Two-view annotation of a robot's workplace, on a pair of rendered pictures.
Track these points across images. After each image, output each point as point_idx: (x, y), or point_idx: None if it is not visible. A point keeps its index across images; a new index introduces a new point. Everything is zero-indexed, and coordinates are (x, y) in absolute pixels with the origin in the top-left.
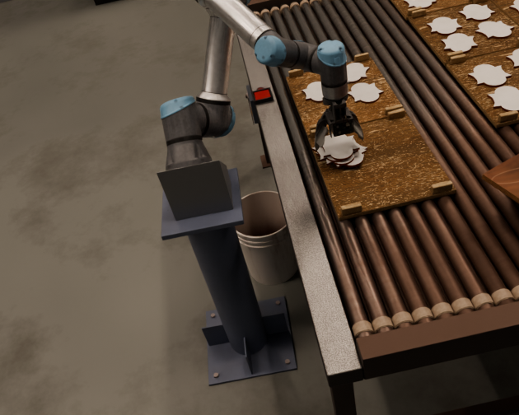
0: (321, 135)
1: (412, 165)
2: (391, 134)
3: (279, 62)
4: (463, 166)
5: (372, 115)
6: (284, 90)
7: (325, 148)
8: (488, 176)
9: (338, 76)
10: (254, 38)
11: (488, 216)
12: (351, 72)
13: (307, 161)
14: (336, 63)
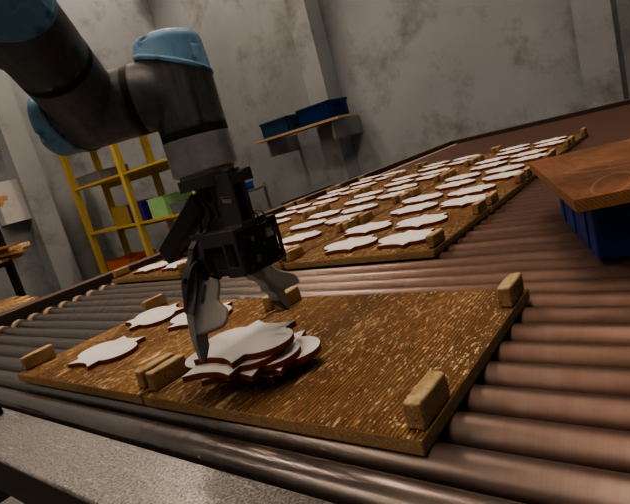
0: (207, 304)
1: (407, 311)
2: (312, 314)
3: (42, 20)
4: (473, 284)
5: (247, 321)
6: (24, 392)
7: (222, 354)
8: (588, 196)
9: (213, 99)
10: None
11: (626, 288)
12: (152, 316)
13: (181, 429)
14: (199, 58)
